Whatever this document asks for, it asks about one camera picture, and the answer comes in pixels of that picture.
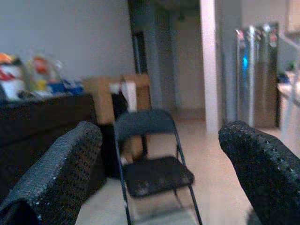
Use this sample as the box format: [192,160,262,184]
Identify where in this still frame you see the blue packets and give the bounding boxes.
[48,79,85,96]

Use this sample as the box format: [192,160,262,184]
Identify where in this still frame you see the black folding chair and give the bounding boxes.
[113,109,203,225]

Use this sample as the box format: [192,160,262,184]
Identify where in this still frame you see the clear bag with orange items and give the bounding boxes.
[27,52,63,92]

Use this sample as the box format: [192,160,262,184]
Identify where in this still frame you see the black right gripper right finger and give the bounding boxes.
[218,120,300,225]

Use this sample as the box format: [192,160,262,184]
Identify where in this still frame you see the stainless steel fridge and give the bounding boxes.
[234,22,281,128]

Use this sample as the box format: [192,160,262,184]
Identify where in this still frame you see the brown cardboard box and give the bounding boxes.
[83,74,152,162]

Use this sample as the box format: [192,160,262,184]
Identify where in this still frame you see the white sheet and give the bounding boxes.
[110,81,136,111]

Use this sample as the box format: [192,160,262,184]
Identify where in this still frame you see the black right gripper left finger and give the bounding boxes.
[0,121,104,225]

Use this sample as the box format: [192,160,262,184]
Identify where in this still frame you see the white red box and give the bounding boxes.
[0,52,26,101]

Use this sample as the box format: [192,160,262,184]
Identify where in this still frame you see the white counter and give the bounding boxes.
[276,70,300,146]

